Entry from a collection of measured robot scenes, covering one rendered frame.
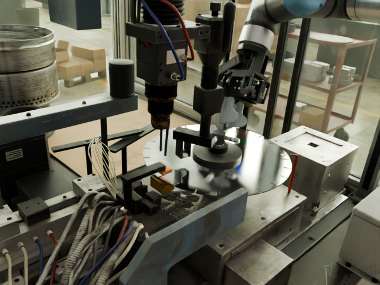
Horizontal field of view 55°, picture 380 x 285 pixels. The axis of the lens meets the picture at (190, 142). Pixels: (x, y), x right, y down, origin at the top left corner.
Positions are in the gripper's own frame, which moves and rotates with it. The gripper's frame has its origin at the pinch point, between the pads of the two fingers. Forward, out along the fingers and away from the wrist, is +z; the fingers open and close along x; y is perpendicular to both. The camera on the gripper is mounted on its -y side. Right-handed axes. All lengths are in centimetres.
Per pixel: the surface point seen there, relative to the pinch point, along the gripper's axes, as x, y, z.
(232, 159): -1.3, 7.0, 5.6
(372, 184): 43.5, 21.6, -0.7
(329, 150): 32.0, 12.1, -5.7
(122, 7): 20, -95, -49
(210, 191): -10.4, 11.3, 12.9
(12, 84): -26, -60, 4
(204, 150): -3.6, 0.9, 5.4
